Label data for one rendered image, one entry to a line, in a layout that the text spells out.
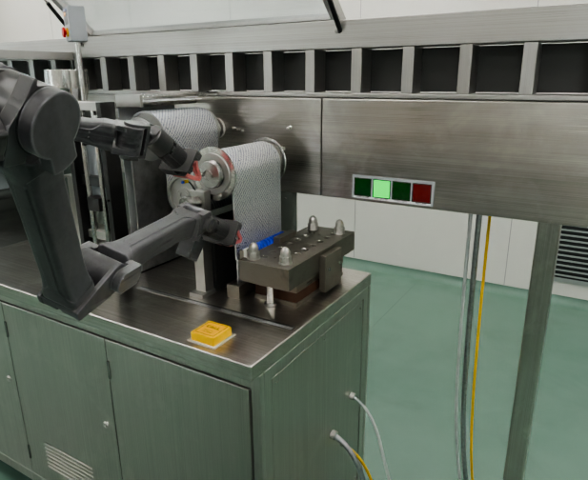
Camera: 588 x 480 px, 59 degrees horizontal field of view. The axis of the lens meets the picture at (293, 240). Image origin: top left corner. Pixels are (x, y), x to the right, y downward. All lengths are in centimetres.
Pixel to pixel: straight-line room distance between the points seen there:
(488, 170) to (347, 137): 41
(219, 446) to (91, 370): 48
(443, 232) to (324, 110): 255
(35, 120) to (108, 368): 109
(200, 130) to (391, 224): 269
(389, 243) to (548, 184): 284
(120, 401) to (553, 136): 134
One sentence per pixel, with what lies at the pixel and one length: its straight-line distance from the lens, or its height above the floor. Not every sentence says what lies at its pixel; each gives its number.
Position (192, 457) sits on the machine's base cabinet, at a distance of 152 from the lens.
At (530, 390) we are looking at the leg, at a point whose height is 56.
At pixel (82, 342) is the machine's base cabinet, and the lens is 165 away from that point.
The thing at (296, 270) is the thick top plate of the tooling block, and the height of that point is 101.
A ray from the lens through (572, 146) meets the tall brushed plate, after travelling 144.
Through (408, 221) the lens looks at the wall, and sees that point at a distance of 410.
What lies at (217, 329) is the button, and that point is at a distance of 129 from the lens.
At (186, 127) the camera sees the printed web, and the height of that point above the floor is 136.
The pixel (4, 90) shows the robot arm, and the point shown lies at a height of 149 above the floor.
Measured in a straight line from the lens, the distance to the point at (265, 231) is 158.
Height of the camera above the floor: 150
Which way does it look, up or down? 17 degrees down
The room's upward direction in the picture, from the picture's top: straight up
